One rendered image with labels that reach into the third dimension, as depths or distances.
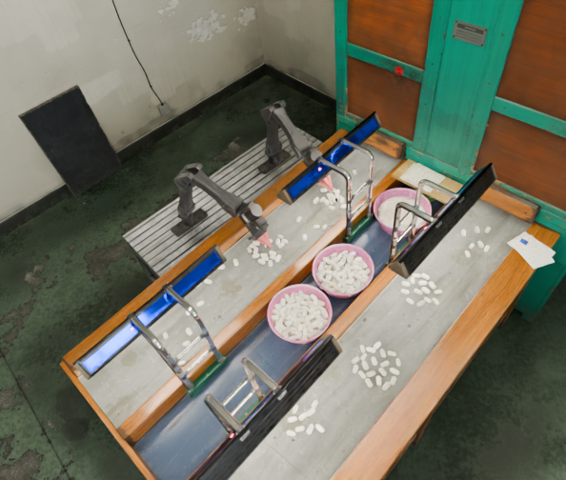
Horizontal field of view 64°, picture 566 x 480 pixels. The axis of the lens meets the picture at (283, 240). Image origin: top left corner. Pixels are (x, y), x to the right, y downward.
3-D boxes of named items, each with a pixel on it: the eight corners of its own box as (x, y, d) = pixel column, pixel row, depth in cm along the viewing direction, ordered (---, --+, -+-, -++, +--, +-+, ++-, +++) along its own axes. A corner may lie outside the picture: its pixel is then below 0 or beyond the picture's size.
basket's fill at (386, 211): (367, 222, 221) (368, 215, 217) (394, 195, 230) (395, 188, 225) (406, 246, 210) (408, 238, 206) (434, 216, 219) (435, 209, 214)
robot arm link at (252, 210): (266, 206, 200) (246, 189, 197) (256, 220, 196) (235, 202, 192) (253, 213, 209) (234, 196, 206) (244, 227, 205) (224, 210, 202)
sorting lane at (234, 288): (79, 380, 183) (77, 378, 181) (358, 141, 252) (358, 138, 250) (119, 432, 168) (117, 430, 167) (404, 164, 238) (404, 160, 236)
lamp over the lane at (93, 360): (76, 366, 152) (66, 357, 146) (213, 250, 176) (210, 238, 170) (88, 381, 148) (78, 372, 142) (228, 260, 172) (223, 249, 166)
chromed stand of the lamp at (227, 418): (227, 436, 168) (195, 395, 133) (265, 395, 175) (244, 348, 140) (262, 474, 159) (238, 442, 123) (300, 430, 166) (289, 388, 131)
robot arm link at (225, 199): (246, 200, 203) (191, 156, 197) (235, 214, 198) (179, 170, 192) (236, 210, 213) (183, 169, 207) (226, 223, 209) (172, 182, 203)
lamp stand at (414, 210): (384, 268, 205) (392, 202, 170) (410, 241, 212) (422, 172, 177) (420, 291, 196) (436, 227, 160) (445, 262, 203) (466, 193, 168)
